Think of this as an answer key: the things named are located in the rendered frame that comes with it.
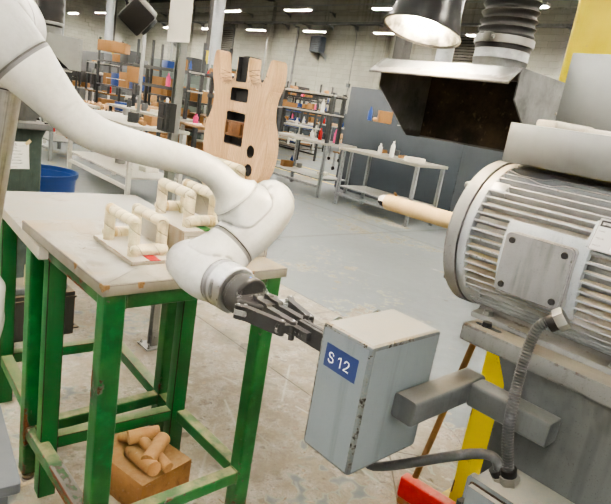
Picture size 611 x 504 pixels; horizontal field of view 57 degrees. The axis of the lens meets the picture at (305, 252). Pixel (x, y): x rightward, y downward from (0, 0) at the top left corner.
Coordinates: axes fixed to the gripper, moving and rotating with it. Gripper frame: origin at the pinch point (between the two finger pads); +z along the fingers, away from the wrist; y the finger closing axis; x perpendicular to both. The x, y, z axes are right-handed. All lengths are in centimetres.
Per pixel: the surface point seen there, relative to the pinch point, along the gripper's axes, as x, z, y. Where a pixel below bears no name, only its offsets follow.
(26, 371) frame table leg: -64, -121, 4
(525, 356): 5.8, 26.3, -14.5
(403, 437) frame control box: -12.4, 14.1, -8.6
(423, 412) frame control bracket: -5.0, 18.1, -5.8
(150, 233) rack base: -11, -96, -22
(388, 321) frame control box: 4.9, 8.3, -6.5
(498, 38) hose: 51, -1, -34
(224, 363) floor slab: -107, -167, -112
